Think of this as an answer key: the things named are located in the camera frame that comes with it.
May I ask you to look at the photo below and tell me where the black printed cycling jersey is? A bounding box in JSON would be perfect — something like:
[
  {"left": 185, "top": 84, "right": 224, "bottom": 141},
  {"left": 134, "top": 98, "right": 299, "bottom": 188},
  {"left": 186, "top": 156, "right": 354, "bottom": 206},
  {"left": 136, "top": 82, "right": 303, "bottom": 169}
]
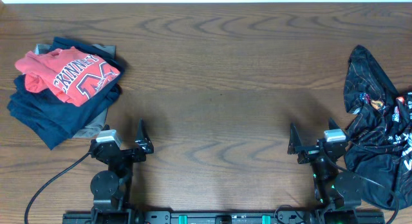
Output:
[{"left": 343, "top": 45, "right": 411, "bottom": 210}]

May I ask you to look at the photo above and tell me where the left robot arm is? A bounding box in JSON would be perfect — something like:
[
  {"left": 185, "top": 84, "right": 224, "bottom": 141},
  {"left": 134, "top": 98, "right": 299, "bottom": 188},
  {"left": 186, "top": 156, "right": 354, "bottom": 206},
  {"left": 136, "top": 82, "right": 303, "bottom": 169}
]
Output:
[{"left": 88, "top": 120, "right": 154, "bottom": 224}]

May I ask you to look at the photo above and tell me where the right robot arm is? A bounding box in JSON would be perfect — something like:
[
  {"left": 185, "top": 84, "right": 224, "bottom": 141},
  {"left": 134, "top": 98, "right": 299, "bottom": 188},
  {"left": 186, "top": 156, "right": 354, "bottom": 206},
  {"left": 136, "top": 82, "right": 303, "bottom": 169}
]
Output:
[{"left": 287, "top": 119, "right": 361, "bottom": 223}]

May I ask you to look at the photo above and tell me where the grey folded shirt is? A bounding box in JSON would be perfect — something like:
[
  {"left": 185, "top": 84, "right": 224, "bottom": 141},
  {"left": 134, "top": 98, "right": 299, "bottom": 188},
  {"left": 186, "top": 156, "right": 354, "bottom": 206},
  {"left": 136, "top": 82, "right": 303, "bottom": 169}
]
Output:
[{"left": 33, "top": 44, "right": 116, "bottom": 138}]

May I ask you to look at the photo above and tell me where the navy folded shirt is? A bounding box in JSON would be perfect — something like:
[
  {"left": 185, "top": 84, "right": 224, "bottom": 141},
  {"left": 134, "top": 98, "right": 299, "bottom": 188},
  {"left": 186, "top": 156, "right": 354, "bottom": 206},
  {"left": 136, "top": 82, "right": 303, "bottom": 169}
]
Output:
[{"left": 7, "top": 37, "right": 124, "bottom": 149}]

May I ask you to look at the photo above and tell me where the red folded t-shirt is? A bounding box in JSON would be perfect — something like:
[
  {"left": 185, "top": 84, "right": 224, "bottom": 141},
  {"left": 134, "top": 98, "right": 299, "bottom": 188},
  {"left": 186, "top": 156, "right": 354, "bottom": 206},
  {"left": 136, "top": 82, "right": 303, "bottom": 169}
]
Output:
[{"left": 15, "top": 47, "right": 120, "bottom": 107}]

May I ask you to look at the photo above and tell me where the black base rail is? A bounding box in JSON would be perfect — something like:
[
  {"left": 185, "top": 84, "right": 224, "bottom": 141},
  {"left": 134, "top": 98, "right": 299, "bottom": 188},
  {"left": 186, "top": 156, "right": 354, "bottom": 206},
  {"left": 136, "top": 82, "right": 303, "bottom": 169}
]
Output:
[{"left": 62, "top": 209, "right": 385, "bottom": 224}]

